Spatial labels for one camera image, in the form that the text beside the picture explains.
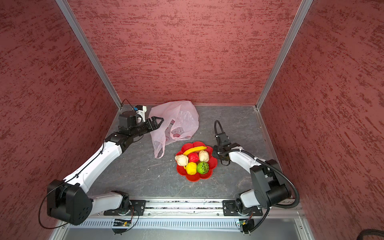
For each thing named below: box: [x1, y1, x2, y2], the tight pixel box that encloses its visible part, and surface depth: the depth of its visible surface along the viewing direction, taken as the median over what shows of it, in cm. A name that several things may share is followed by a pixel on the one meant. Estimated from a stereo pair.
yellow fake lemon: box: [186, 161, 197, 176], surface depth 85 cm
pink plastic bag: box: [149, 100, 199, 159], surface depth 103 cm
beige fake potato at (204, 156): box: [199, 150, 210, 163], surface depth 89 cm
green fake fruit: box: [197, 161, 210, 175], surface depth 84 cm
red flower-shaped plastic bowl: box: [175, 141, 218, 183], surface depth 86 cm
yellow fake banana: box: [183, 146, 207, 156], surface depth 93 cm
